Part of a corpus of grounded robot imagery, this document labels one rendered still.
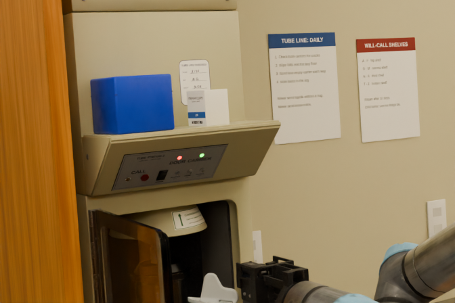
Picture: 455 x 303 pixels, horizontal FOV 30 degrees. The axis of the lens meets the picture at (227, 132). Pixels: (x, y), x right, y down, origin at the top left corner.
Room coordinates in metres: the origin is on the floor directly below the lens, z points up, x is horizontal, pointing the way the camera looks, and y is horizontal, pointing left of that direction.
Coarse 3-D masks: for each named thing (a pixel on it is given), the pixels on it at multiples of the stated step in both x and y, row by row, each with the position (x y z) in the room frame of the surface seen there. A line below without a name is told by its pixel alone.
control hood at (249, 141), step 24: (264, 120) 1.48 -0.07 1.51; (96, 144) 1.33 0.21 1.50; (120, 144) 1.30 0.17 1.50; (144, 144) 1.33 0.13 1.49; (168, 144) 1.35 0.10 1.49; (192, 144) 1.38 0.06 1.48; (216, 144) 1.41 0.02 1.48; (240, 144) 1.44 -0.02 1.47; (264, 144) 1.47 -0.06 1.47; (96, 168) 1.34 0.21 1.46; (240, 168) 1.49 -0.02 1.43; (96, 192) 1.36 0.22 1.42; (120, 192) 1.39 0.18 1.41
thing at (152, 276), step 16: (112, 224) 1.28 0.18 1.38; (128, 224) 1.21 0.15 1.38; (144, 224) 1.17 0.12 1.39; (112, 240) 1.29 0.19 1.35; (128, 240) 1.22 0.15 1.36; (144, 240) 1.16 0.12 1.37; (160, 240) 1.10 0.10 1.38; (112, 256) 1.29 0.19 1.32; (128, 256) 1.22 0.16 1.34; (144, 256) 1.16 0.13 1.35; (160, 256) 1.10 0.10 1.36; (112, 272) 1.30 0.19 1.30; (128, 272) 1.23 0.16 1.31; (144, 272) 1.16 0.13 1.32; (160, 272) 1.11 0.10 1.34; (112, 288) 1.30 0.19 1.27; (128, 288) 1.23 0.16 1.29; (144, 288) 1.17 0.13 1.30; (160, 288) 1.11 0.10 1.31
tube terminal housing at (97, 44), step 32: (64, 32) 1.42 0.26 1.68; (96, 32) 1.41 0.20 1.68; (128, 32) 1.44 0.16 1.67; (160, 32) 1.47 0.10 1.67; (192, 32) 1.50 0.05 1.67; (224, 32) 1.54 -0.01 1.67; (96, 64) 1.41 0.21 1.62; (128, 64) 1.43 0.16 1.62; (160, 64) 1.47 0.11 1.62; (224, 64) 1.53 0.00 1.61; (128, 192) 1.43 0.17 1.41; (160, 192) 1.46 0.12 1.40; (192, 192) 1.49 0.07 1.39; (224, 192) 1.52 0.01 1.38
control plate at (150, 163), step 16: (224, 144) 1.42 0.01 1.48; (128, 160) 1.34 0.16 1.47; (144, 160) 1.36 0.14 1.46; (160, 160) 1.37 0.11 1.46; (176, 160) 1.39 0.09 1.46; (192, 160) 1.41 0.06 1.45; (208, 160) 1.43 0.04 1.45; (128, 176) 1.37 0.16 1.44; (176, 176) 1.42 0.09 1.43; (192, 176) 1.44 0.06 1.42; (208, 176) 1.46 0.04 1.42
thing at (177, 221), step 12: (192, 204) 1.54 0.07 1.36; (132, 216) 1.51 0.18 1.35; (144, 216) 1.50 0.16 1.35; (156, 216) 1.49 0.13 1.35; (168, 216) 1.49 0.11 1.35; (180, 216) 1.50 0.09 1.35; (192, 216) 1.52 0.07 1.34; (168, 228) 1.49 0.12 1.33; (180, 228) 1.49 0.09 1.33; (192, 228) 1.51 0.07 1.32; (204, 228) 1.54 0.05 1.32
